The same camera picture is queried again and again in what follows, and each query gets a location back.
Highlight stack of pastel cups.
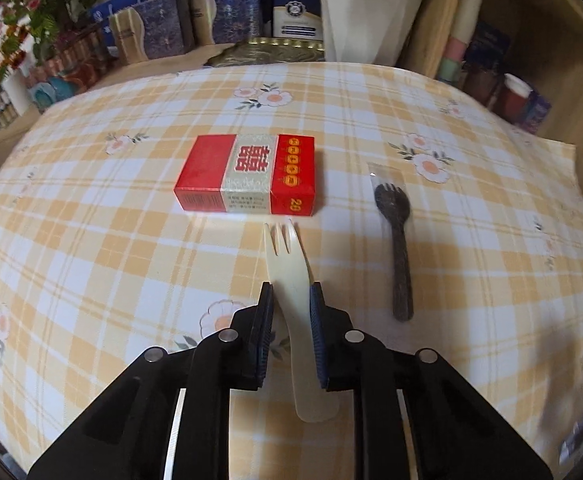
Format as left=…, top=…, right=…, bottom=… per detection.
left=438, top=0, right=483, bottom=84

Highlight red cigarette box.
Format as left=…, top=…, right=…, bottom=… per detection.
left=173, top=133, right=317, bottom=217

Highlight red paper cup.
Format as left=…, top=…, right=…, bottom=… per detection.
left=500, top=73, right=535, bottom=122

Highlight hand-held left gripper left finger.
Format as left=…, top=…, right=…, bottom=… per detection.
left=28, top=282, right=275, bottom=480

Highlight white ribbed vase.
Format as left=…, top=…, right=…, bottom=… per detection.
left=0, top=67, right=33, bottom=112

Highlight dark blue moon print box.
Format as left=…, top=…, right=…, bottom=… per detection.
left=470, top=19, right=513, bottom=77

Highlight row of small bottles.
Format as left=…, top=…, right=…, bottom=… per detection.
left=0, top=99, right=23, bottom=137

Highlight yellow checked floral tablecloth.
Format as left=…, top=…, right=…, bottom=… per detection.
left=0, top=60, right=583, bottom=463

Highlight gold metal tray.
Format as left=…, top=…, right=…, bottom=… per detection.
left=205, top=37, right=327, bottom=67

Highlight cream plastic fork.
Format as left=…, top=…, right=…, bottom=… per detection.
left=263, top=217, right=343, bottom=424

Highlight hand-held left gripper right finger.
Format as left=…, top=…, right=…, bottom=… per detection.
left=309, top=282, right=555, bottom=480

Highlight black plastic spork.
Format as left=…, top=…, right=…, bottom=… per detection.
left=368, top=161, right=415, bottom=323

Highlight blue gift bag box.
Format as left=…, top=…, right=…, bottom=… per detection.
left=88, top=0, right=148, bottom=27

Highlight dark blue box round emblem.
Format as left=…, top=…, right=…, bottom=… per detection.
left=270, top=0, right=325, bottom=42

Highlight wooden shelf unit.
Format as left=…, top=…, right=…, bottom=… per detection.
left=395, top=0, right=583, bottom=161

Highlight white faceted flower pot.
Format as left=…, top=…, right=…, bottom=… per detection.
left=317, top=0, right=428, bottom=67

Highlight blue silver gift box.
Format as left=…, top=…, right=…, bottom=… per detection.
left=108, top=0, right=195, bottom=64
left=186, top=0, right=263, bottom=52

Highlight small blue box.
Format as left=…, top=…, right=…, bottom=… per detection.
left=518, top=90, right=553, bottom=134

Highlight dark brown cup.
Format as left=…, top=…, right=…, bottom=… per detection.
left=463, top=66, right=503, bottom=107

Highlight orange artificial flowers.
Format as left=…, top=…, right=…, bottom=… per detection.
left=0, top=47, right=28, bottom=87

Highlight patterned planter box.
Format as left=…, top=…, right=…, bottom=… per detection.
left=25, top=29, right=118, bottom=112

